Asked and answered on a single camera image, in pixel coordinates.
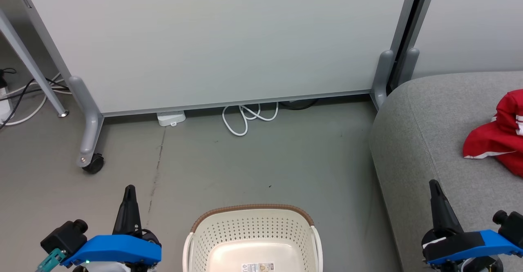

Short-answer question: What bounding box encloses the narrow white partition panel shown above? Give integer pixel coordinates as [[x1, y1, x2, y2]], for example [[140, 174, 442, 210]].
[[411, 0, 523, 78]]

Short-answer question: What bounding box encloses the white power strip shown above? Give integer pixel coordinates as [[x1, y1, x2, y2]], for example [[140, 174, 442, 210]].
[[157, 111, 186, 127]]

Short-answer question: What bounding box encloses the grey fabric sofa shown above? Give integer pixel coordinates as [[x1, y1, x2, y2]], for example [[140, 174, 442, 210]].
[[369, 71, 523, 272]]

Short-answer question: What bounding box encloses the blue right camera mount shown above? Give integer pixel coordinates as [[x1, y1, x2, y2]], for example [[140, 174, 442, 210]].
[[427, 230, 523, 266]]

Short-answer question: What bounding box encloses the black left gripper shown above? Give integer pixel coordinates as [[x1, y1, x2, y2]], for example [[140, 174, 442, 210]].
[[112, 185, 161, 247]]

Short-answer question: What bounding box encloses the black cable under partition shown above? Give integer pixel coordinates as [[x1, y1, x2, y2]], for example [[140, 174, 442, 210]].
[[280, 98, 319, 110]]

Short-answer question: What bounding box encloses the cream perforated laundry basket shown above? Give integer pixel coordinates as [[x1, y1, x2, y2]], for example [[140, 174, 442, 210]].
[[183, 204, 323, 272]]

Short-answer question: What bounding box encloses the white basket product sticker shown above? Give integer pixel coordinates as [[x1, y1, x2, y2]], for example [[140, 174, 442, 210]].
[[241, 263, 275, 272]]

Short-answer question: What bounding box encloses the grey partition foot with caster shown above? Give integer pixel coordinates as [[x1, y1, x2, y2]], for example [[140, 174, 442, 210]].
[[67, 76, 103, 168]]

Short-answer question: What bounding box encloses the black caster wheel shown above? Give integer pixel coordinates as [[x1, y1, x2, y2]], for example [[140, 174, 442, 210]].
[[82, 154, 105, 174]]

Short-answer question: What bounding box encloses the red jersey with white trim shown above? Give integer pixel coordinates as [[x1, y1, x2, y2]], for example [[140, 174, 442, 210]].
[[463, 89, 523, 178]]

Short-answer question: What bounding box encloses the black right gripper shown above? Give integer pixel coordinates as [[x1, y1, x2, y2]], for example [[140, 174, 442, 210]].
[[422, 179, 487, 263]]

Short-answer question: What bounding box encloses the grey slanted table leg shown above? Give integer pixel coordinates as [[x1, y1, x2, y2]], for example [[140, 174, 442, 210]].
[[0, 9, 69, 118]]

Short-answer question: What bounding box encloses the short grey partition foot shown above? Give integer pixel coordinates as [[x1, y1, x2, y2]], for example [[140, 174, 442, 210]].
[[394, 48, 420, 87]]

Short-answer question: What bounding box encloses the black floor cable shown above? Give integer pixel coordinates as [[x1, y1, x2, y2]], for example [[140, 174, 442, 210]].
[[0, 68, 70, 129]]

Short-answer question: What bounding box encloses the large white partition panel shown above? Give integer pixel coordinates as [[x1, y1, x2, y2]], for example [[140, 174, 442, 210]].
[[8, 0, 423, 117]]

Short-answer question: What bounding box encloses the white floor cable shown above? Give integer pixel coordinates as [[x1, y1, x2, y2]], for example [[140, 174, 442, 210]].
[[0, 74, 72, 126]]

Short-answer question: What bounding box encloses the coiled white cable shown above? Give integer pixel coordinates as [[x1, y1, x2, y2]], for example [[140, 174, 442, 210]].
[[223, 103, 279, 136]]

